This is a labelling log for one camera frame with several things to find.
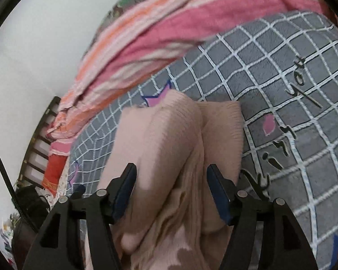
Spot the pink orange striped quilt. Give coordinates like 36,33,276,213
46,0,337,156

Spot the black cable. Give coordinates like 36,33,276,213
0,136,40,232

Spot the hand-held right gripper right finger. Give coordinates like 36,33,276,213
206,164,319,270

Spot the red cloth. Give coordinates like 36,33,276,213
42,152,70,197

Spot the pink knitted sweater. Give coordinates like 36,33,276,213
83,90,245,270

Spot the floral printed cloth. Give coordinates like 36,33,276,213
0,212,21,261

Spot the dark bag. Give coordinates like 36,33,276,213
11,184,53,262

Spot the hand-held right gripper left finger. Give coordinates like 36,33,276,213
23,162,137,270

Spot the dark wooden slatted bed end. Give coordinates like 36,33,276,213
15,96,63,192

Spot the grey checked bedsheet with stars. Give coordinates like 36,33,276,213
64,11,338,270

